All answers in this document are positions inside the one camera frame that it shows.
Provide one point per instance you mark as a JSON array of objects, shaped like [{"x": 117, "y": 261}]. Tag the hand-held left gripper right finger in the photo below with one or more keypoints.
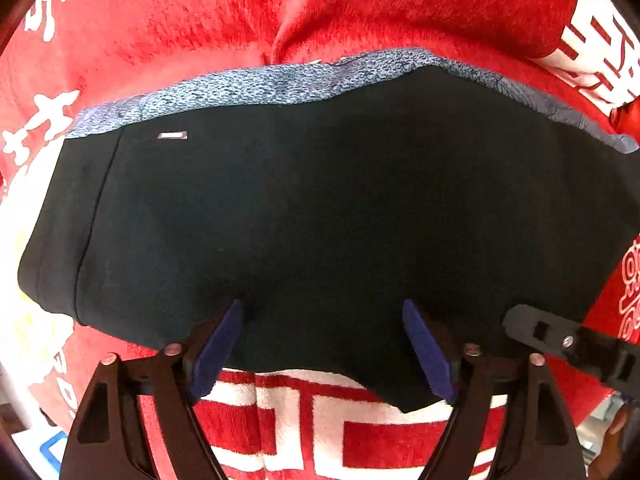
[{"x": 430, "y": 355}]

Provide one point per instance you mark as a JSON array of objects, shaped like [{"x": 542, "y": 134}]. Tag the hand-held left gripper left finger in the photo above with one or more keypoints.
[{"x": 215, "y": 355}]

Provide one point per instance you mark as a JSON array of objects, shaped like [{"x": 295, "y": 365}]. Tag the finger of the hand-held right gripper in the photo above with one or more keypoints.
[{"x": 560, "y": 340}]

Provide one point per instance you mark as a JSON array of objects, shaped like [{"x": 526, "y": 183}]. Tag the black pants with blue waistband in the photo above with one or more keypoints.
[{"x": 320, "y": 185}]

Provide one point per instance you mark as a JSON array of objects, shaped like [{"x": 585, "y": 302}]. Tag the red printed blanket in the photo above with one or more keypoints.
[{"x": 175, "y": 20}]

